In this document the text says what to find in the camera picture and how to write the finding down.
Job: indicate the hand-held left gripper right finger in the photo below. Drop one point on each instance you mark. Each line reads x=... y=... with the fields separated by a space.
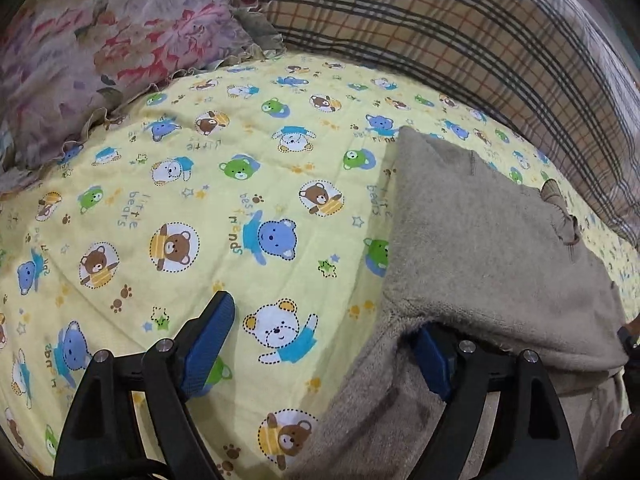
x=432 y=362

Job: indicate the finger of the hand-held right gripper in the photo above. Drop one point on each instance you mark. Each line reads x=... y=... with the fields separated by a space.
x=629 y=341

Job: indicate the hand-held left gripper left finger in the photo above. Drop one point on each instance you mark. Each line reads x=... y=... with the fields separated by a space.
x=210 y=340

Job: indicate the grey-beige knit sweater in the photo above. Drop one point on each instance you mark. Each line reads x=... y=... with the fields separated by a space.
x=480 y=255

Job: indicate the yellow bear-print bed sheet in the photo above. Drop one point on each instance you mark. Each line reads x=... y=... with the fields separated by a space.
x=210 y=200

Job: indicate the floral ruffled pillow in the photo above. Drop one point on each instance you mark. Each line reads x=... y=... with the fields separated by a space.
x=115 y=45

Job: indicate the plaid beige pillow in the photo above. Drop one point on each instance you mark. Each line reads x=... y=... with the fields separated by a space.
x=450 y=35

